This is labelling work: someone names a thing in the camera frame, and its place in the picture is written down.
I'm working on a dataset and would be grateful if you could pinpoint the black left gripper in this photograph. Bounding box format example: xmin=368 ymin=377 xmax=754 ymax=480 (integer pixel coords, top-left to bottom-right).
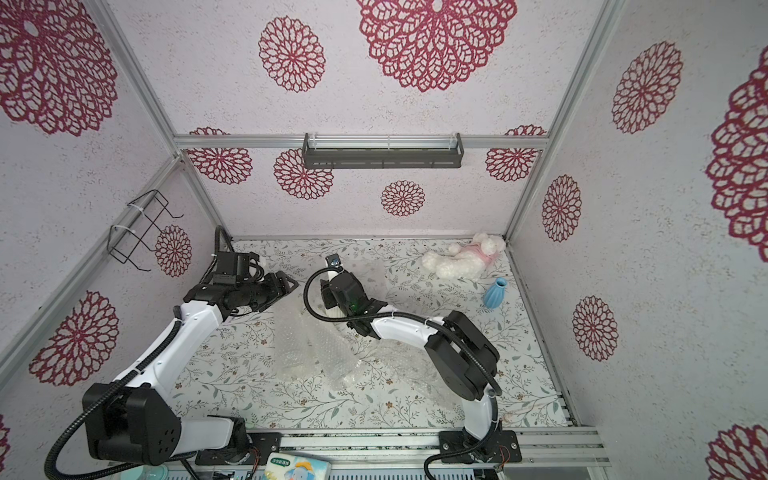
xmin=237 ymin=270 xmax=299 ymax=314

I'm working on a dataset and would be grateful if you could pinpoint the bubble wrap sheet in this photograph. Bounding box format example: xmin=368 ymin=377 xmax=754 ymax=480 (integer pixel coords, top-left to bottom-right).
xmin=271 ymin=293 xmax=318 ymax=380

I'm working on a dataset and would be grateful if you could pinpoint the bubble wrap around vase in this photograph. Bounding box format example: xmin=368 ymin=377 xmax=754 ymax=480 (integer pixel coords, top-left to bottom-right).
xmin=309 ymin=321 xmax=460 ymax=408

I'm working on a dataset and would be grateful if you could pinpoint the blue vase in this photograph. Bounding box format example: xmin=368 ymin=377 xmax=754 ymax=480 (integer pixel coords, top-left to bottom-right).
xmin=483 ymin=278 xmax=508 ymax=310

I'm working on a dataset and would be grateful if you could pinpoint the white cream vase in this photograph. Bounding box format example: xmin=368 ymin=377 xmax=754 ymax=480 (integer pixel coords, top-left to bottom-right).
xmin=321 ymin=271 xmax=345 ymax=318

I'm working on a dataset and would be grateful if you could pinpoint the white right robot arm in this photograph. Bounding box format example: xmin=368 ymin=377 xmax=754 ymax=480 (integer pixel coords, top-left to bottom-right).
xmin=303 ymin=255 xmax=502 ymax=442

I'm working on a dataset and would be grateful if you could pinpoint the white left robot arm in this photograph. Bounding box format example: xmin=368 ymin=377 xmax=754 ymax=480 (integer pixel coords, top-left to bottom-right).
xmin=44 ymin=251 xmax=298 ymax=479

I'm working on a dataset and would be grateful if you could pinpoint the white plush dog pink shirt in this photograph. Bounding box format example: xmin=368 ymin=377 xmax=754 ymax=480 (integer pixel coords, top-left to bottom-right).
xmin=421 ymin=233 xmax=506 ymax=280

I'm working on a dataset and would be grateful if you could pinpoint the tissue pack with cartoon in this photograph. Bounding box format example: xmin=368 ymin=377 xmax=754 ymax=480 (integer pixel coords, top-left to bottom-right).
xmin=264 ymin=452 xmax=332 ymax=480

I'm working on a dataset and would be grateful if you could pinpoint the black wire wall basket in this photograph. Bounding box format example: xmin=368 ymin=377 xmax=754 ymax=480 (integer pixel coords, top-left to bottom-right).
xmin=106 ymin=189 xmax=184 ymax=272

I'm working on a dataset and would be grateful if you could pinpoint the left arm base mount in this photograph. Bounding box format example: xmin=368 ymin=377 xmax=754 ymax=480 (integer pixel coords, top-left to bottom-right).
xmin=195 ymin=431 xmax=283 ymax=466

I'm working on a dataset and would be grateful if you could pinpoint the black wall shelf rack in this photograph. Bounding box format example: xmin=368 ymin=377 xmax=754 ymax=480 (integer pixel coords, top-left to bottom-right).
xmin=301 ymin=133 xmax=465 ymax=170

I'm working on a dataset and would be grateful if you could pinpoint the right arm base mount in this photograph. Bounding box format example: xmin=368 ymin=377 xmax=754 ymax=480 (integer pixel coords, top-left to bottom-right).
xmin=438 ymin=430 xmax=522 ymax=464

